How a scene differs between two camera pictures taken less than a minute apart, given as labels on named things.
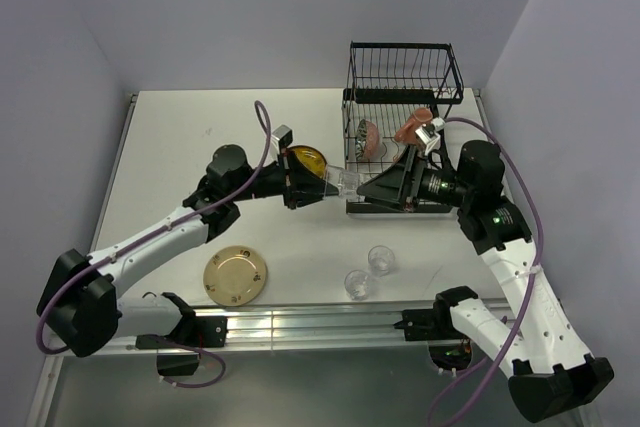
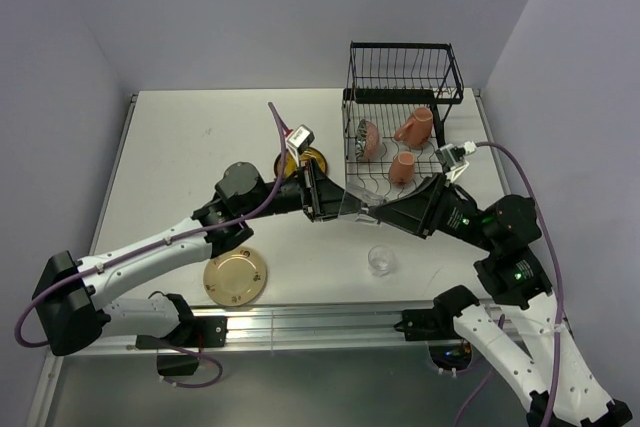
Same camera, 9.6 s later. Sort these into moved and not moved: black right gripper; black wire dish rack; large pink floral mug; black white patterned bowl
Moved: black right gripper
Not moved: black wire dish rack; black white patterned bowl; large pink floral mug
